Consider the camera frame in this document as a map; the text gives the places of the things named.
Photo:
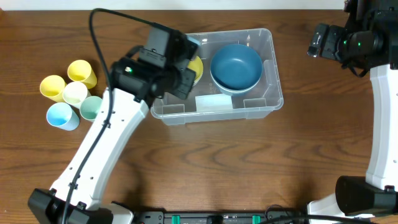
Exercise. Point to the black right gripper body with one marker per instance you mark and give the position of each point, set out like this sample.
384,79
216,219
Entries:
354,52

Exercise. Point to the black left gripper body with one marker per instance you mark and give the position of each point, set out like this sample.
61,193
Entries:
182,86

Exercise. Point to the yellow bowl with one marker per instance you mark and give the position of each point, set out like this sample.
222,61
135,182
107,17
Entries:
196,65

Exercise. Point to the green cup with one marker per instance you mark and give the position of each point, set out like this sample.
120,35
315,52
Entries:
90,107

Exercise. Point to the yellow cup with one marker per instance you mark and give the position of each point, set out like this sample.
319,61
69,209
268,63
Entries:
81,71
52,87

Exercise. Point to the cream cup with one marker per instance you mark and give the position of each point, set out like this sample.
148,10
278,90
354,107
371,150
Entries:
75,93

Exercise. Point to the beige bowl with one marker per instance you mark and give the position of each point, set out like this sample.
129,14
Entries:
214,81

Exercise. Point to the blue bowl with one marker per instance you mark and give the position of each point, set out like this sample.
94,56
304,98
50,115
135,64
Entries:
231,92
236,66

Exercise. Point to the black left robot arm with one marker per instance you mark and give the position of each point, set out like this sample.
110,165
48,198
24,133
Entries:
76,196

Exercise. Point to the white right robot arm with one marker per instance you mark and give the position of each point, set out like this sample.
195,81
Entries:
375,193

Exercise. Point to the clear plastic storage bin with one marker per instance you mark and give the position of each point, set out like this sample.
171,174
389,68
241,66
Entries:
207,103

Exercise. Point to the light blue cup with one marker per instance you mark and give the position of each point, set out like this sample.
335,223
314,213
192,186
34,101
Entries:
61,115

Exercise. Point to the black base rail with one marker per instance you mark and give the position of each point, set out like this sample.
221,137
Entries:
159,217

